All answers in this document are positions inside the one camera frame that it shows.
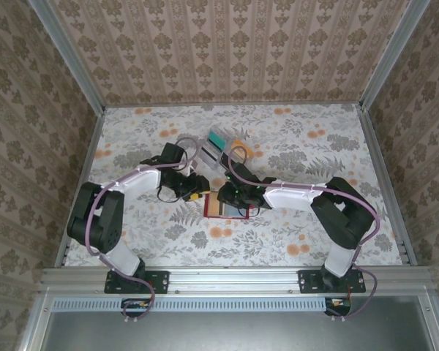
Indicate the red card holder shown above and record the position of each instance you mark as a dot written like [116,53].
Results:
[241,215]

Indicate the white VIP card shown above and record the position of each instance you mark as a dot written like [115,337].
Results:
[210,155]

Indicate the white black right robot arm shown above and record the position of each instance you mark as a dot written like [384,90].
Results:
[292,195]

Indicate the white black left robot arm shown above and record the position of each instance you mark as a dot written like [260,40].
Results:
[139,183]

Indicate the clear acrylic card box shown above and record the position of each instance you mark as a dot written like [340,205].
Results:
[223,146]

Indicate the teal card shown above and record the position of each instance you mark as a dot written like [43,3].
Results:
[216,138]

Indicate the orange card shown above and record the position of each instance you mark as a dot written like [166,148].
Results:
[241,143]

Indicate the floral table cover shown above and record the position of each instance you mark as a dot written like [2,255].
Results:
[241,241]

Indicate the grey metal sheet panel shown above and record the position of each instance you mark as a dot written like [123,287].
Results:
[234,332]

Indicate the aluminium mounting rail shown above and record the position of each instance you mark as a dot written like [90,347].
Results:
[234,279]

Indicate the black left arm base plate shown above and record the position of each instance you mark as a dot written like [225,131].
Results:
[157,281]

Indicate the aluminium table side rail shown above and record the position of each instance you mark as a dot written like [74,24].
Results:
[78,164]
[388,153]

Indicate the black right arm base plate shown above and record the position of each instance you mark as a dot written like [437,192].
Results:
[311,281]

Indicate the aluminium frame post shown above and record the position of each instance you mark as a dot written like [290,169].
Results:
[67,55]
[391,55]

